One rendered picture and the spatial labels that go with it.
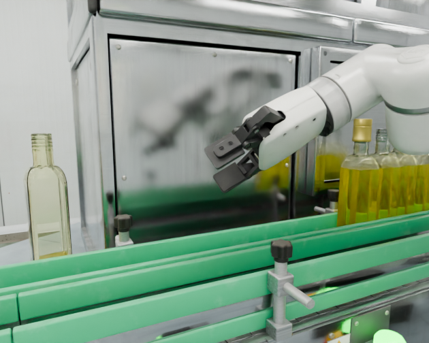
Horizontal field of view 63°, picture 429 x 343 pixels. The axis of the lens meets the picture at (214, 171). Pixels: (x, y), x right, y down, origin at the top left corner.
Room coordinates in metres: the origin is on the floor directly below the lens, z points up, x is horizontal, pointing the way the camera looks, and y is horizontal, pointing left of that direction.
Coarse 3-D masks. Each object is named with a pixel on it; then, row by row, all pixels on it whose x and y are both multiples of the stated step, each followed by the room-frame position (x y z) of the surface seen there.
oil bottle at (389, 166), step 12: (372, 156) 0.71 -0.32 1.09; (384, 156) 0.69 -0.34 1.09; (384, 168) 0.68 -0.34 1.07; (396, 168) 0.69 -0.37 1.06; (384, 180) 0.68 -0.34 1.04; (396, 180) 0.69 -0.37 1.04; (384, 192) 0.68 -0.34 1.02; (396, 192) 0.70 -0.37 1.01; (384, 204) 0.68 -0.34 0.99; (396, 204) 0.70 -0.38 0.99; (384, 216) 0.68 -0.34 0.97
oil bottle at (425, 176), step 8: (424, 160) 0.73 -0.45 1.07; (424, 168) 0.73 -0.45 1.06; (424, 176) 0.74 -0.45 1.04; (416, 184) 0.73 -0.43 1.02; (424, 184) 0.74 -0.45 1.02; (416, 192) 0.73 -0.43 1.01; (424, 192) 0.74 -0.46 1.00; (416, 200) 0.73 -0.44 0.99; (424, 200) 0.74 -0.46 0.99; (416, 208) 0.73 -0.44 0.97; (424, 208) 0.74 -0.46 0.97
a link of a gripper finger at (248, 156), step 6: (252, 150) 0.50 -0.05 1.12; (246, 156) 0.50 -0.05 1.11; (252, 156) 0.50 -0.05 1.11; (240, 162) 0.51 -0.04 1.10; (246, 162) 0.51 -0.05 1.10; (258, 162) 0.49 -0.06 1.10; (252, 168) 0.49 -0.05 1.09; (258, 168) 0.49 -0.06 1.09; (246, 174) 0.50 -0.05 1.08; (252, 174) 0.50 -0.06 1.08
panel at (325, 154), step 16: (320, 48) 0.79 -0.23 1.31; (336, 48) 0.81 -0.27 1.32; (320, 64) 0.79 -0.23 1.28; (336, 64) 0.82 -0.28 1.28; (368, 112) 0.87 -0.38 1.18; (384, 112) 0.90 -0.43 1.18; (352, 128) 0.85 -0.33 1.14; (384, 128) 0.90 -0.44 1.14; (320, 144) 0.80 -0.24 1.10; (336, 144) 0.83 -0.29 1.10; (352, 144) 0.85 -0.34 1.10; (320, 160) 0.80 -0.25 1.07; (336, 160) 0.83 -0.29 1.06; (320, 176) 0.80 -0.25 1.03; (336, 176) 0.83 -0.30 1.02; (320, 192) 0.80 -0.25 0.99
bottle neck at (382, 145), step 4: (376, 132) 0.72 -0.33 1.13; (380, 132) 0.70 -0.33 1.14; (384, 132) 0.70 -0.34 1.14; (376, 136) 0.71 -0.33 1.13; (380, 136) 0.70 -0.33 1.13; (384, 136) 0.70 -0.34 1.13; (376, 140) 0.71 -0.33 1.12; (380, 140) 0.70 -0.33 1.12; (384, 140) 0.70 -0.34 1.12; (388, 140) 0.70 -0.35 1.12; (376, 144) 0.71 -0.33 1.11; (380, 144) 0.70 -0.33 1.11; (384, 144) 0.70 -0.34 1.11; (388, 144) 0.70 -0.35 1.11; (376, 148) 0.71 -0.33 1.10; (380, 148) 0.70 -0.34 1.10; (384, 148) 0.70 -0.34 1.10; (388, 148) 0.70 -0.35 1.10; (380, 152) 0.70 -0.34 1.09; (384, 152) 0.70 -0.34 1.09; (388, 152) 0.70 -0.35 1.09
